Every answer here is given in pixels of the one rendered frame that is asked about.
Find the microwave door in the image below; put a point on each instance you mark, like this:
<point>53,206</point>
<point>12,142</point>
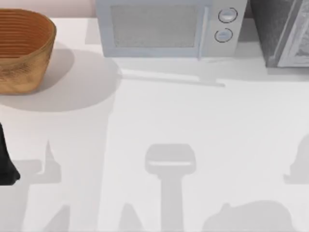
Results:
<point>154,26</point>

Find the pale microwave oven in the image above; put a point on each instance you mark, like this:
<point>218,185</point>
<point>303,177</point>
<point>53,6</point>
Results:
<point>227,48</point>

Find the round microwave knob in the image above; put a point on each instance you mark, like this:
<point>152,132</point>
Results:
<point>227,15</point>
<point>223,35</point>

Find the brown woven basket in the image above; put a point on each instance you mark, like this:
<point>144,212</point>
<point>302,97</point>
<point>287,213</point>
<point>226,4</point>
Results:
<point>24,60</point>

